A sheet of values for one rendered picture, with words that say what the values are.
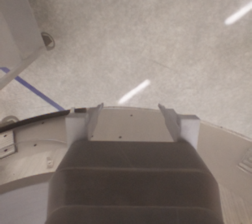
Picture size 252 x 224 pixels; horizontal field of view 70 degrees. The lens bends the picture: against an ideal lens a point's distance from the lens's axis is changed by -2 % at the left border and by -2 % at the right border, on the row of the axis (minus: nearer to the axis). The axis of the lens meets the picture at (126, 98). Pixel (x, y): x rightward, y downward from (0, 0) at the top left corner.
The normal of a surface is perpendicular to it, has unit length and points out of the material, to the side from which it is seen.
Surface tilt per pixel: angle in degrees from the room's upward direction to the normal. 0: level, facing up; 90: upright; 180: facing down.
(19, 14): 0
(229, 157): 90
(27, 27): 0
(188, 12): 0
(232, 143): 90
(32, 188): 20
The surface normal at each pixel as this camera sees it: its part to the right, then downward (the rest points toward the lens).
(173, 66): -0.13, 0.61
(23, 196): 0.27, 0.56
